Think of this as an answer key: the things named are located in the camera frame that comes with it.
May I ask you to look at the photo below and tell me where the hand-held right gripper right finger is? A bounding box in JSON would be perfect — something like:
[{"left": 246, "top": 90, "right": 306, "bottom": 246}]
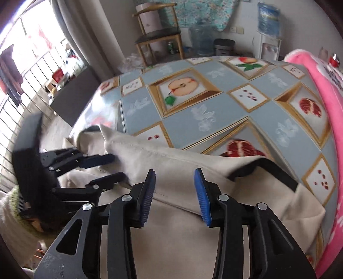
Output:
[{"left": 194, "top": 168, "right": 317, "bottom": 279}]

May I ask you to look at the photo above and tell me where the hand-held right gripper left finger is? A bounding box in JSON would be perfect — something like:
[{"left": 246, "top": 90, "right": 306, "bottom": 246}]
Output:
[{"left": 34, "top": 169, "right": 156, "bottom": 279}]

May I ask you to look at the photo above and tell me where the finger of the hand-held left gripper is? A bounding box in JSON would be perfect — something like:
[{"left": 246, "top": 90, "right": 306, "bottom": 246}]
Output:
[
  {"left": 51, "top": 172, "right": 126, "bottom": 195},
  {"left": 40, "top": 147, "right": 116, "bottom": 177}
]

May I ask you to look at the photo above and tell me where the cream jacket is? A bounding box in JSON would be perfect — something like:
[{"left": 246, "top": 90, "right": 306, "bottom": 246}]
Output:
[{"left": 20, "top": 125, "right": 326, "bottom": 279}]

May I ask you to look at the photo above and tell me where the person's left forearm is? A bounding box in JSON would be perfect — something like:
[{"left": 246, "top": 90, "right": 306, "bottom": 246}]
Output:
[{"left": 0, "top": 185, "right": 54, "bottom": 269}]

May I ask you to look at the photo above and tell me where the metal window railing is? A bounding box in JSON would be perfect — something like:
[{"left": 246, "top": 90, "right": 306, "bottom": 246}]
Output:
[{"left": 0, "top": 45, "right": 89, "bottom": 194}]

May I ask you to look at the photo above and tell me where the fruit print tablecloth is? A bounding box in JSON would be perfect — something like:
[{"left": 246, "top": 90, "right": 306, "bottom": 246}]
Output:
[{"left": 70, "top": 56, "right": 338, "bottom": 269}]

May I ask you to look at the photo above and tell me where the dark hanging garment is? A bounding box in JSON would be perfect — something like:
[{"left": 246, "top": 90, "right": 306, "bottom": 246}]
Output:
[{"left": 0, "top": 44, "right": 24, "bottom": 106}]

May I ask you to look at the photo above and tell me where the white plastic bag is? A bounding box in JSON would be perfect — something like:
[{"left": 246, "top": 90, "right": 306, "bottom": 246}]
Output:
[{"left": 120, "top": 54, "right": 142, "bottom": 73}]

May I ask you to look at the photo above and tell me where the grey curtain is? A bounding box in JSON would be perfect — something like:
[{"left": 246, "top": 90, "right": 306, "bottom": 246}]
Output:
[{"left": 52, "top": 0, "right": 125, "bottom": 76}]

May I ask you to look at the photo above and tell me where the pink hanging garment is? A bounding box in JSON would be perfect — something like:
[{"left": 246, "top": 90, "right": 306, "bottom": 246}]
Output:
[{"left": 27, "top": 25, "right": 54, "bottom": 54}]

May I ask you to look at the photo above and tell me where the wooden chair with dark seat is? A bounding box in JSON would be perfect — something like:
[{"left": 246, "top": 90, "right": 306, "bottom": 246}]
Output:
[{"left": 132, "top": 3, "right": 185, "bottom": 66}]

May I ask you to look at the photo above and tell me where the white cylinder tube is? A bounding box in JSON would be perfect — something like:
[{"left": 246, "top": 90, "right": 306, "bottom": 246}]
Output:
[{"left": 135, "top": 3, "right": 161, "bottom": 35}]

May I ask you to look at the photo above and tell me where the dark trash can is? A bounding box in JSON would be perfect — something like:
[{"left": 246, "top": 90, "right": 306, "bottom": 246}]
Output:
[{"left": 214, "top": 39, "right": 236, "bottom": 57}]

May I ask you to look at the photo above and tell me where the clear empty water jug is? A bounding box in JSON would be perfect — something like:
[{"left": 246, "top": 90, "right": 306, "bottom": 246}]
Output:
[{"left": 190, "top": 25, "right": 215, "bottom": 55}]

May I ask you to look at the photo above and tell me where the pink blanket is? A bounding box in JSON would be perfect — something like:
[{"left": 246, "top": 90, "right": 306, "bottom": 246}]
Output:
[{"left": 284, "top": 48, "right": 343, "bottom": 279}]

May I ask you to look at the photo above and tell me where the white water dispenser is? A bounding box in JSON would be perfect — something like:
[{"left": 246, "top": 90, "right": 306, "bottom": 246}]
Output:
[{"left": 253, "top": 31, "right": 282, "bottom": 61}]

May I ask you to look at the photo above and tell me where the teal floral cloth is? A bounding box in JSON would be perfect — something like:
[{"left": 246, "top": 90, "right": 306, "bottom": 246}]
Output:
[{"left": 171, "top": 0, "right": 239, "bottom": 31}]

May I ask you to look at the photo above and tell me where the blue water dispenser bottle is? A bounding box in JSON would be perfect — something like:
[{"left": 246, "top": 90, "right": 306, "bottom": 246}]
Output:
[{"left": 258, "top": 2, "right": 280, "bottom": 36}]

